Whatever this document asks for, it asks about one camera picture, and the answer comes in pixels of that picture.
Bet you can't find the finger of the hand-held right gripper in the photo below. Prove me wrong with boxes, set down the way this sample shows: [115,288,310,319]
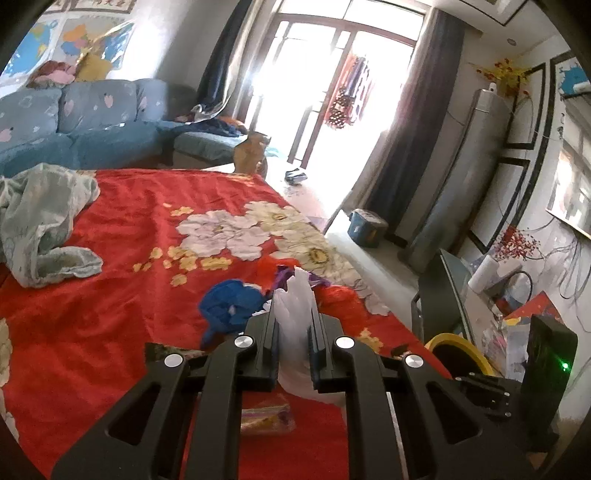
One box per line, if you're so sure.
[454,374,513,422]

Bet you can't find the grey standing air conditioner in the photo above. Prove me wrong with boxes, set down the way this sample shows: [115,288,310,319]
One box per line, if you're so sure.
[408,87,514,274]

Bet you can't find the black looped cable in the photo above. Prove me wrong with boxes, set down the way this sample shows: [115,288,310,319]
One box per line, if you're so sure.
[502,270,535,302]

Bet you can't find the light blue crumpled cloth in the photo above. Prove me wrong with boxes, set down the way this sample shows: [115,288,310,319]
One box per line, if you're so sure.
[0,162,105,289]

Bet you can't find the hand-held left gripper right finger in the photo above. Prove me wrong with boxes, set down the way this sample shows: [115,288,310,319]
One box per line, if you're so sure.
[307,314,546,480]

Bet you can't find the wooden framed glass door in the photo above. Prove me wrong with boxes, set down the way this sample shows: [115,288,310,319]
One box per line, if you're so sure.
[235,0,431,186]

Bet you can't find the purple foil wrapper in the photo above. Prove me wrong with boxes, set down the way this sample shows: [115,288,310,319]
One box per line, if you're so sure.
[275,265,331,289]

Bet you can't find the glass top desk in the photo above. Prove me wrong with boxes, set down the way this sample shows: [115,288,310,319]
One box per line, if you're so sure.
[410,248,533,371]

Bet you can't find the dark grey curtain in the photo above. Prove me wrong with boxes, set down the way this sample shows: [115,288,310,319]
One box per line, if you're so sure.
[357,6,465,232]

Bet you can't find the dark blue curtain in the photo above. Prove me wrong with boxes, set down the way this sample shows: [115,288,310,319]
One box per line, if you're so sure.
[196,0,253,117]

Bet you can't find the white plastic bag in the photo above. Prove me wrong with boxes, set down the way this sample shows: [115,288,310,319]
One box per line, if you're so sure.
[272,266,348,408]

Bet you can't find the yellow cushion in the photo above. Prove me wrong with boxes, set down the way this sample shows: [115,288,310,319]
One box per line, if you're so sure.
[74,52,114,83]

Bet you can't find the hanging patterned clothes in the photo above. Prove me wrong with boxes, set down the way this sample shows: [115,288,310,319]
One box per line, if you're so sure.
[322,50,375,133]

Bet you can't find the colourful map poster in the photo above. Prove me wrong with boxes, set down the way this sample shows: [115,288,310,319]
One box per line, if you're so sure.
[58,17,136,70]

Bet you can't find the dark snack wrapper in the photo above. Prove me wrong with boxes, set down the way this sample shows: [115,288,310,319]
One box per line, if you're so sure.
[144,342,208,366]

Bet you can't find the red artificial flowers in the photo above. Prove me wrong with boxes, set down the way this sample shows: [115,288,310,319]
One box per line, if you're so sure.
[491,225,542,262]

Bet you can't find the colourful snack wrapper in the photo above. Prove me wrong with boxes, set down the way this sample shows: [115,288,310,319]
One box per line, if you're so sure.
[239,403,297,437]

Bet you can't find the pink clothes pile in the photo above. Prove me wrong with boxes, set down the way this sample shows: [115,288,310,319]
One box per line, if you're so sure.
[27,60,78,89]

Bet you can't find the yellow rimmed trash bin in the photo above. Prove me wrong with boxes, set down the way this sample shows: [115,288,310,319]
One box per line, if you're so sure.
[423,332,494,380]

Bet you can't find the blue patterned sofa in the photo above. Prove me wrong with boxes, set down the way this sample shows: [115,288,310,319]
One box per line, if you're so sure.
[0,78,251,179]

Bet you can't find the red floral blanket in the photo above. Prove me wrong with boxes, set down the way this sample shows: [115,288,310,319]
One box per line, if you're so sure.
[0,168,454,480]

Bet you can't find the white paper roll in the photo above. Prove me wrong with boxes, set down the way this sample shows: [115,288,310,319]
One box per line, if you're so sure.
[467,255,502,295]

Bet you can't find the brown paper bag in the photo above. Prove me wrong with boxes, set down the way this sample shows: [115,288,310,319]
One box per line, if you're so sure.
[233,130,271,175]

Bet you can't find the world map poster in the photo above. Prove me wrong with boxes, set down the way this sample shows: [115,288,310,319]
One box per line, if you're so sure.
[2,18,63,77]

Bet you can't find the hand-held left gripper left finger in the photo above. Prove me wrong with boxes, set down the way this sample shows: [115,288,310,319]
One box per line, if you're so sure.
[51,311,282,480]

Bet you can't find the blue storage box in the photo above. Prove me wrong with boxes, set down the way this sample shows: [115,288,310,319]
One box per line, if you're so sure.
[346,208,390,249]

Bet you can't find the wall television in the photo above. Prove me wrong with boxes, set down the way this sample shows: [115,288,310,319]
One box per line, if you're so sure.
[544,133,591,241]

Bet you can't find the yellow artificial flowers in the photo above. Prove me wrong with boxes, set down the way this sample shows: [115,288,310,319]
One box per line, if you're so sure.
[475,57,533,98]

